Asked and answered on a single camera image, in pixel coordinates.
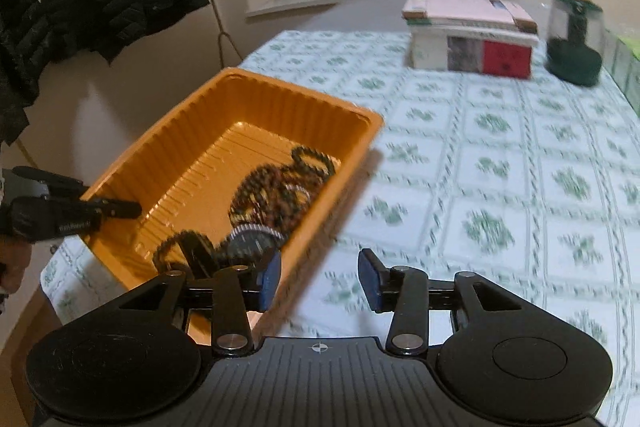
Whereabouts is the bright green tissue pack bundle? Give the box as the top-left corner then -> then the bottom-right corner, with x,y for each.
602,29 -> 640,108

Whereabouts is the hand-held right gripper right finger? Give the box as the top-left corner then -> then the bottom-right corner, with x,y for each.
357,248 -> 533,356

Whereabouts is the white pink cover book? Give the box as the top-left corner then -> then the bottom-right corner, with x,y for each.
402,0 -> 538,32

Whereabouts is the white pearl necklace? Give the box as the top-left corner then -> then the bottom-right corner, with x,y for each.
231,222 -> 287,242

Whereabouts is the person's left hand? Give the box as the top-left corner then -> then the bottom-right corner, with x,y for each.
0,237 -> 32,300

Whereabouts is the dark bead necklace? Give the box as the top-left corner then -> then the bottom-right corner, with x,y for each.
287,146 -> 337,188

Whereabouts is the dark green tabletop humidifier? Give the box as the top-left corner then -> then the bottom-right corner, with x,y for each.
544,0 -> 605,88

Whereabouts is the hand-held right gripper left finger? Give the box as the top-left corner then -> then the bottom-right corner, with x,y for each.
112,252 -> 282,356

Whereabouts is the gold metal rack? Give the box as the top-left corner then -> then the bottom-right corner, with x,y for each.
210,0 -> 246,70

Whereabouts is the floral green white tablecloth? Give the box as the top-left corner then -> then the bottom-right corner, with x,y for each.
40,29 -> 640,427

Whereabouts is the dark bead bracelet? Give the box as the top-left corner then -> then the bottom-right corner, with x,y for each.
151,229 -> 221,275

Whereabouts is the orange plastic tray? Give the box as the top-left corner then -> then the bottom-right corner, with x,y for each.
80,67 -> 385,293

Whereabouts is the brown bead necklace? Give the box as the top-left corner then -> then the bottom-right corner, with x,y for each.
227,162 -> 321,233

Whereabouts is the round dial wristwatch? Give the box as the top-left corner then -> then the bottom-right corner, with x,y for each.
215,234 -> 278,273

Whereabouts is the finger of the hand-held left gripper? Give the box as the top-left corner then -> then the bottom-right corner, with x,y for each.
12,166 -> 87,198
82,200 -> 143,220

